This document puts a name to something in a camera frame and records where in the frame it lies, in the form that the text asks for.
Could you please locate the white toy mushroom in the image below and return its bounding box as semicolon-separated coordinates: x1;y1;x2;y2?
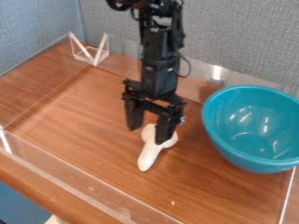
136;123;179;172

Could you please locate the black cable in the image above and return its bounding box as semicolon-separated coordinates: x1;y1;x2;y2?
176;53;192;79

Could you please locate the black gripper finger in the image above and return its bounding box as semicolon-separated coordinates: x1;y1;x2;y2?
155;112;181;144
125;100;145;130

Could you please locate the blue plastic bowl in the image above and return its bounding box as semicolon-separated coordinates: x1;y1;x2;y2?
201;85;299;174

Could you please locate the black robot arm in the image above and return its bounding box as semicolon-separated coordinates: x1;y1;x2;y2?
106;0;187;144

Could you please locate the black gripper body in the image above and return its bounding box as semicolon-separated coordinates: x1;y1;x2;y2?
121;57;185;122

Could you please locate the clear acrylic barrier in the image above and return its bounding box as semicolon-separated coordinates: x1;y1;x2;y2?
0;38;299;224

